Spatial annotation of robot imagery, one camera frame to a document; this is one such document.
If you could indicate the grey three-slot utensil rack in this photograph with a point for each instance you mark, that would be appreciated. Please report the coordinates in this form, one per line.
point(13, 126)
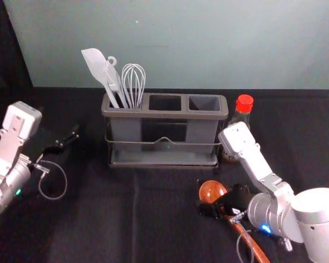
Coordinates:
point(164, 131)

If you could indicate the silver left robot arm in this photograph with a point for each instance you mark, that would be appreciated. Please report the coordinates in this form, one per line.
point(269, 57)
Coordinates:
point(11, 170)

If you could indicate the black hanging cloth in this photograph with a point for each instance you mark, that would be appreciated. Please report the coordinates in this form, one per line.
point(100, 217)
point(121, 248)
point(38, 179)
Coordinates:
point(2, 49)

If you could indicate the brown wooden ladle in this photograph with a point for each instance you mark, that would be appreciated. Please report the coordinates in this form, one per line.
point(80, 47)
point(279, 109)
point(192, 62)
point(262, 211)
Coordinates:
point(211, 191)

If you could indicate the grey silicone spatula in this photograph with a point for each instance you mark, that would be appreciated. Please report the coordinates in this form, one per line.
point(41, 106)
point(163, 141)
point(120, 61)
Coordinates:
point(94, 64)

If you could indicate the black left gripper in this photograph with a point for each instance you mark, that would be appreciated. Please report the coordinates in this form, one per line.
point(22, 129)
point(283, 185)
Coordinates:
point(41, 142)

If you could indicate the dark sauce bottle, red cap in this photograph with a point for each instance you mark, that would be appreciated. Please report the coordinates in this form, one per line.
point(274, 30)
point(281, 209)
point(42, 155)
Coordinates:
point(244, 105)

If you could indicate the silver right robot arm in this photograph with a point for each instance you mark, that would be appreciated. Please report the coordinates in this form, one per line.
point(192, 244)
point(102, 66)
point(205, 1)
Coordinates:
point(279, 202)

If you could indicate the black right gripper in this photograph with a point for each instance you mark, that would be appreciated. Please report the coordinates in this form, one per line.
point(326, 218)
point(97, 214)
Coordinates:
point(237, 201)

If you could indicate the black table cloth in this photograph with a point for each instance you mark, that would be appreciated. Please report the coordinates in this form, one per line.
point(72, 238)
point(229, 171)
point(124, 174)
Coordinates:
point(142, 219)

